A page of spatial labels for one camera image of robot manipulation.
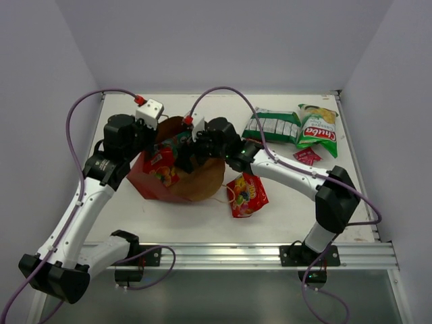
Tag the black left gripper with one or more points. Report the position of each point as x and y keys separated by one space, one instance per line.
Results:
x=148 y=131

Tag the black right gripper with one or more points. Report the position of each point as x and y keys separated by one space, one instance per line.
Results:
x=182 y=160

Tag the teal candy bag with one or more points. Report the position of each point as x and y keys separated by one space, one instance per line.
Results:
x=172 y=144

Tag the red fruit candy bag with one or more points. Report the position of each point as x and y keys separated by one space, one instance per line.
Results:
x=246 y=195
x=161 y=166

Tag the red paper bag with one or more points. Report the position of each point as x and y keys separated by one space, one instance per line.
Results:
x=201 y=184

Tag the green white snack pack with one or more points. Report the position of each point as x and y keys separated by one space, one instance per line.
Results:
x=278 y=126

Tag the small red candy packet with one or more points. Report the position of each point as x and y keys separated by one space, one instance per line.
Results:
x=307 y=156

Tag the green Chuba chips bag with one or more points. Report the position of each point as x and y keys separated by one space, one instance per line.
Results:
x=318 y=126

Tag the small pink candy packet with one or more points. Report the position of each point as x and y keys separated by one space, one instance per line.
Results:
x=257 y=143

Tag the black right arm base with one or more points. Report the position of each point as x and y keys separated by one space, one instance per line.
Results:
x=297 y=255

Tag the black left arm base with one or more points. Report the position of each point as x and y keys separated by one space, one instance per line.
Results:
x=131 y=272

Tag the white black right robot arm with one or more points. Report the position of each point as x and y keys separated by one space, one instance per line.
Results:
x=332 y=191

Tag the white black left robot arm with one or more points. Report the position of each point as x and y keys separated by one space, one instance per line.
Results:
x=59 y=268

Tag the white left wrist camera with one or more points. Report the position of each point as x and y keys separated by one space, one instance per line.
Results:
x=150 y=113

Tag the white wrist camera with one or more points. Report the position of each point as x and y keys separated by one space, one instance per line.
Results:
x=198 y=125
x=150 y=113

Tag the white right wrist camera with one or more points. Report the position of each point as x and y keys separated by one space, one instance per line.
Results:
x=198 y=125

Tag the aluminium rail frame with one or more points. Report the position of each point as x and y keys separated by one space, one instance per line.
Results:
x=262 y=256

